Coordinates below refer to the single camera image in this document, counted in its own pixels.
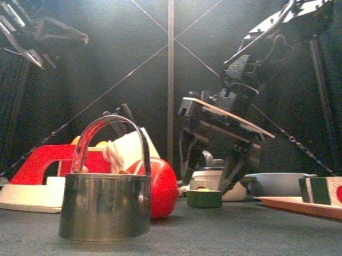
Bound wooden plate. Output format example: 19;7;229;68
254;195;342;222

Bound yellow toy food piece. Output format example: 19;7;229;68
70;135;110;149

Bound white toy pot grey knob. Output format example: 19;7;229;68
188;149;249;203

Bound grey-blue bowl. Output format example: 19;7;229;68
242;172;319;198

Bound red round toy fruit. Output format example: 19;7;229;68
126;157;180;220

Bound small green cup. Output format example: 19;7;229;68
184;187;225;210

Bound white paper napkin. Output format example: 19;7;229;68
103;126;162;175

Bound red green white box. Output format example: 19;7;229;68
298;175;342;207

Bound red and white toy appliance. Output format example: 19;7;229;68
0;143;114;215

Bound black utensil handle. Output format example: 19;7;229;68
102;103;138;138

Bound vertical metal frame pole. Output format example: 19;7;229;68
166;0;176;165

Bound thin diagonal brace cable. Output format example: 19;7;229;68
0;0;225;178
128;0;338;177

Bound dark frame leg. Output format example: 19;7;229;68
307;33;342;174

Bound steel pot with handle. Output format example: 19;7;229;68
58;114;154;242

